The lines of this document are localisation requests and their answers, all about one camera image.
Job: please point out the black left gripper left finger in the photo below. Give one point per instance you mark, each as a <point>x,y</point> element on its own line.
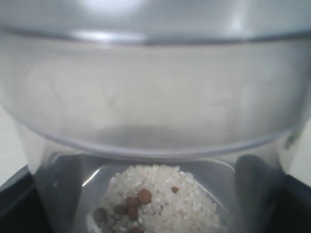
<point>21,210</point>

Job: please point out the clear plastic shaker bottle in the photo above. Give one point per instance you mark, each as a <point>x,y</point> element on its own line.
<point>157,116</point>

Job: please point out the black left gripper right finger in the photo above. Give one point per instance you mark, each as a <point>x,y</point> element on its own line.
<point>286,199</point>

